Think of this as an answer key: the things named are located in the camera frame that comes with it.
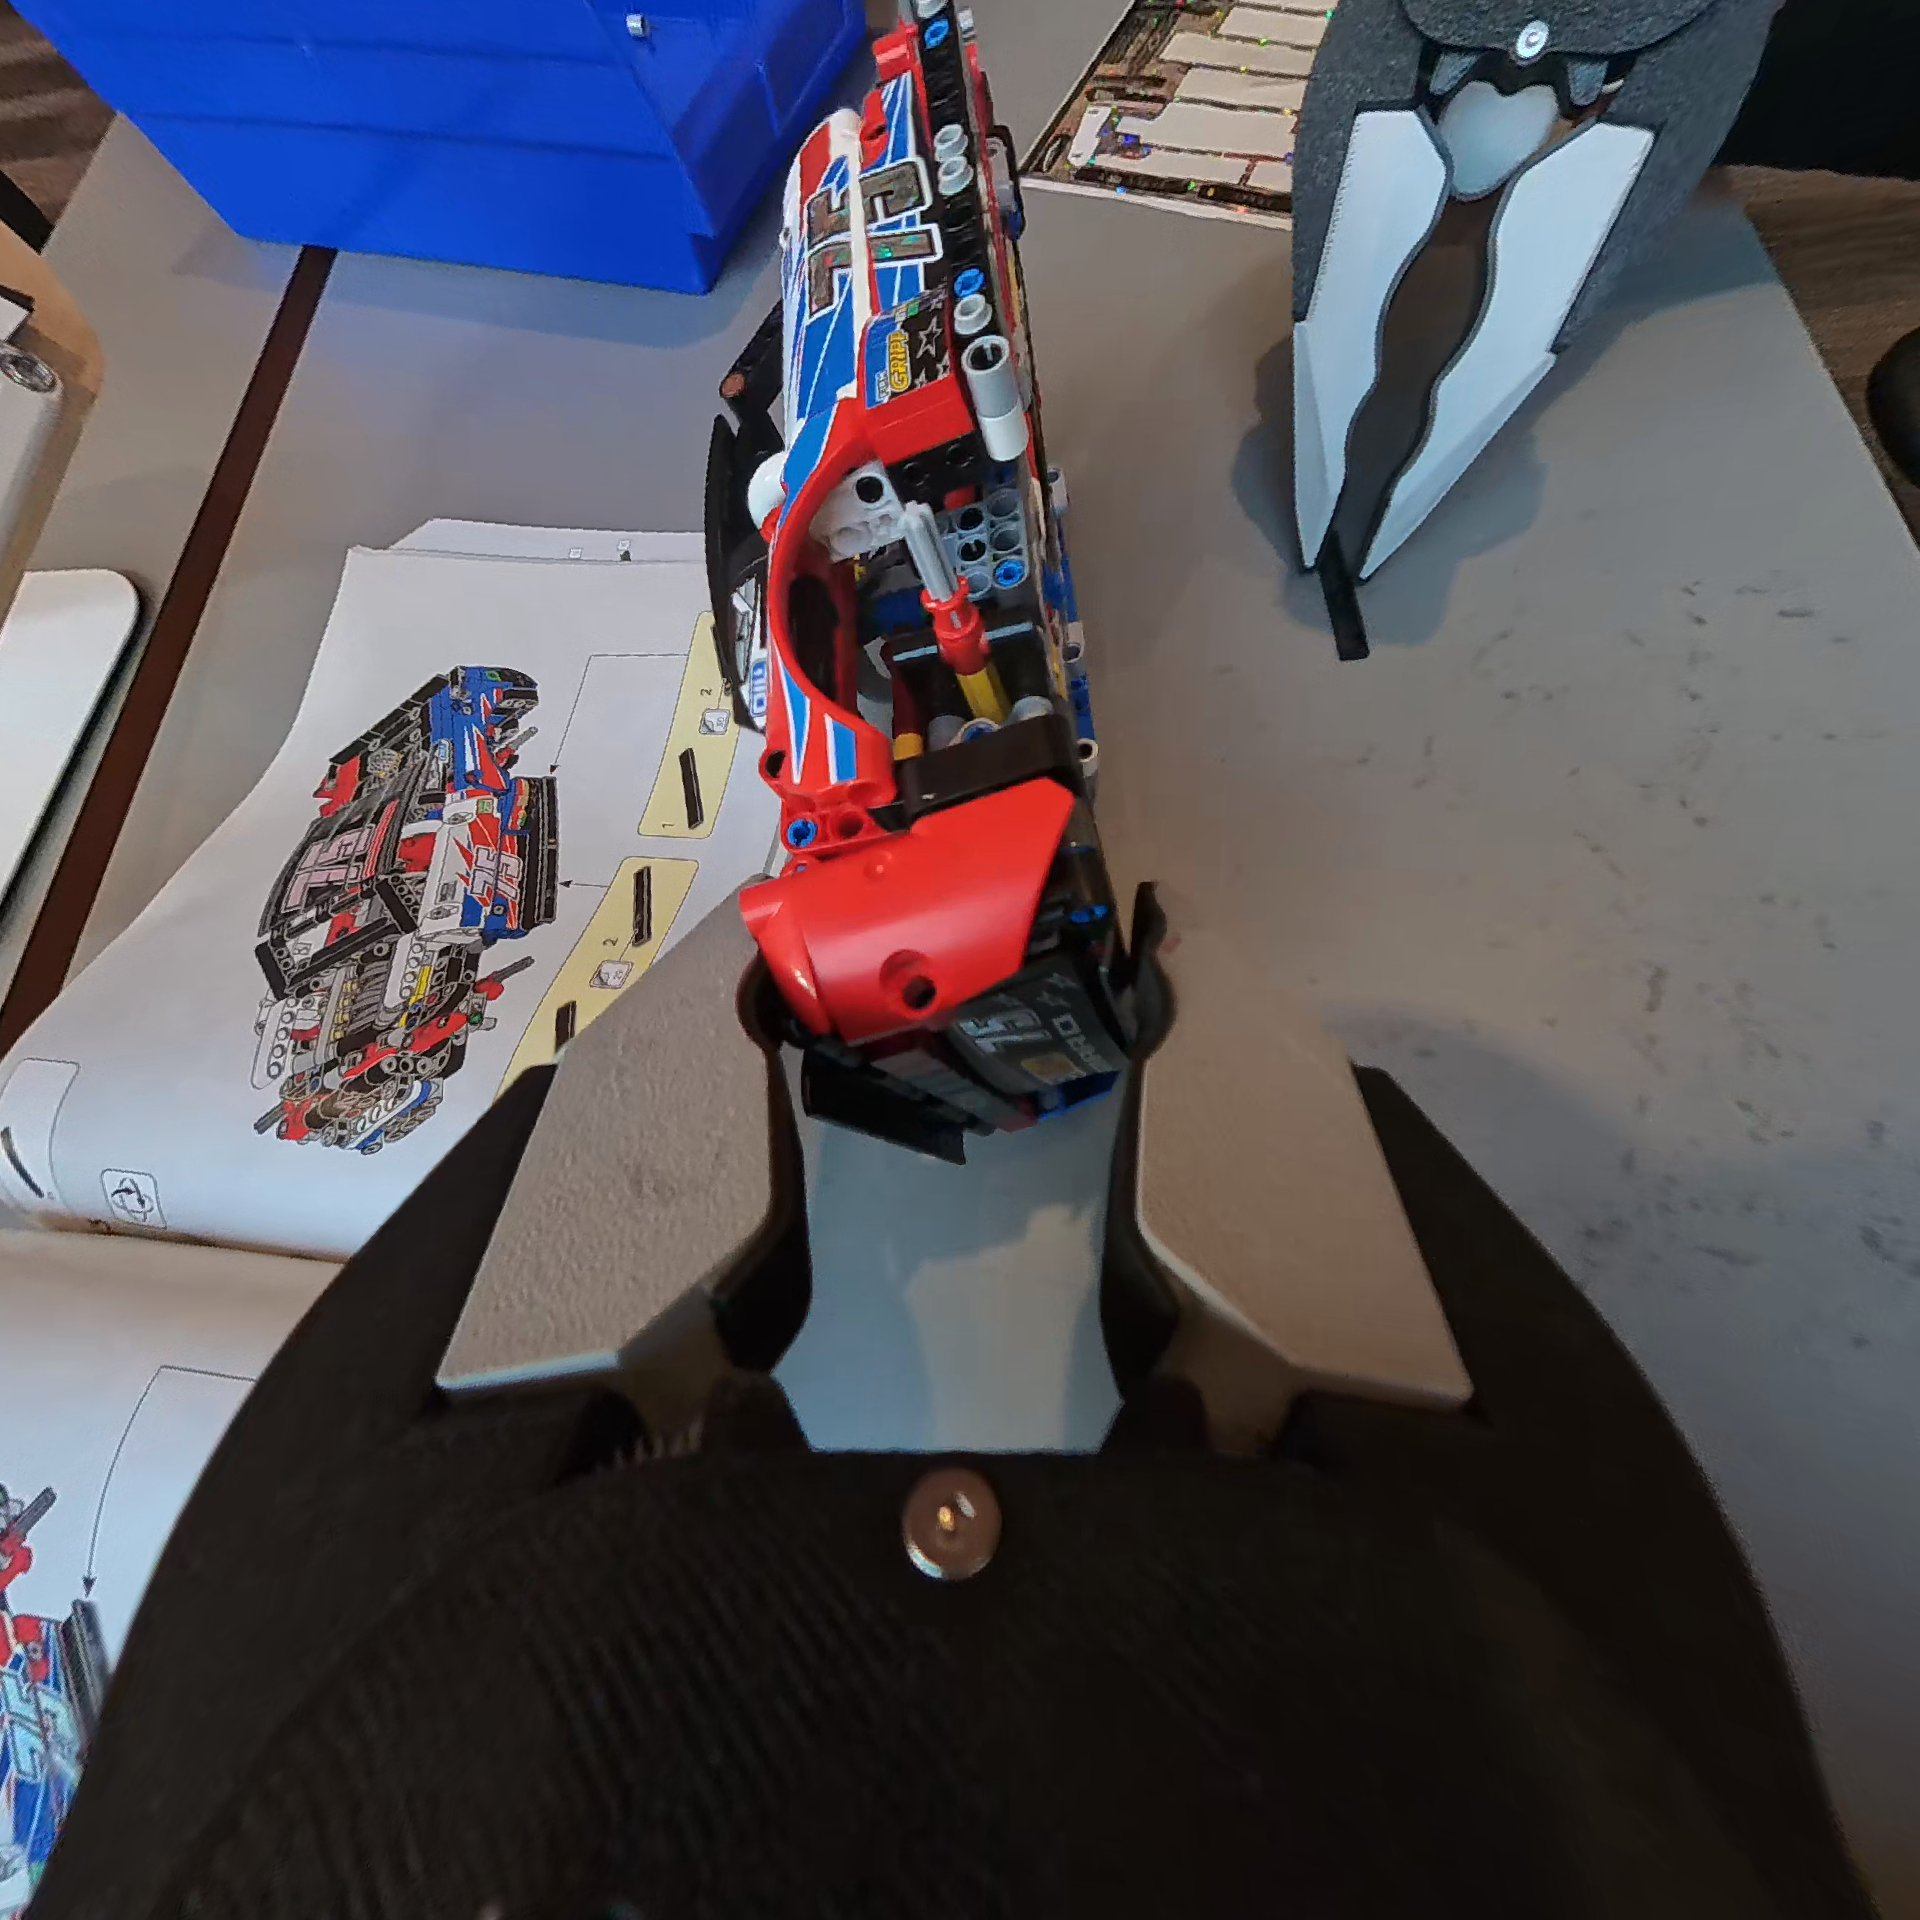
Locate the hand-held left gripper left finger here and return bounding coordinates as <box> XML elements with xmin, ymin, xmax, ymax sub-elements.
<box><xmin>434</xmin><ymin>915</ymin><xmax>819</xmax><ymax>1389</ymax></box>

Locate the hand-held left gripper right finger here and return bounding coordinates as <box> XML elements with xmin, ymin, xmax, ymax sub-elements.
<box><xmin>1102</xmin><ymin>882</ymin><xmax>1474</xmax><ymax>1448</ymax></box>

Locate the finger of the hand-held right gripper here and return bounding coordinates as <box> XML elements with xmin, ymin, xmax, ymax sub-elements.
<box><xmin>1354</xmin><ymin>119</ymin><xmax>1654</xmax><ymax>582</ymax></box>
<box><xmin>1289</xmin><ymin>110</ymin><xmax>1454</xmax><ymax>575</ymax></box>

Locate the toy brick race car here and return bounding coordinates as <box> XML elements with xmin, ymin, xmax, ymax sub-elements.
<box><xmin>704</xmin><ymin>0</ymin><xmax>1169</xmax><ymax>1168</ymax></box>

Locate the holographic sticker sheet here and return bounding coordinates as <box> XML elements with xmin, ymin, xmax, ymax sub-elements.
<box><xmin>1020</xmin><ymin>0</ymin><xmax>1338</xmax><ymax>231</ymax></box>

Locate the black chair armrest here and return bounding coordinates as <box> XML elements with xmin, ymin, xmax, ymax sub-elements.
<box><xmin>1868</xmin><ymin>330</ymin><xmax>1920</xmax><ymax>492</ymax></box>

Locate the building instruction booklet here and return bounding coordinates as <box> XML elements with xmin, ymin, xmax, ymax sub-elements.
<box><xmin>0</xmin><ymin>516</ymin><xmax>781</xmax><ymax>1862</ymax></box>

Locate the blue plastic bin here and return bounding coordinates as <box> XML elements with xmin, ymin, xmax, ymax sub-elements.
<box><xmin>17</xmin><ymin>0</ymin><xmax>868</xmax><ymax>296</ymax></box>

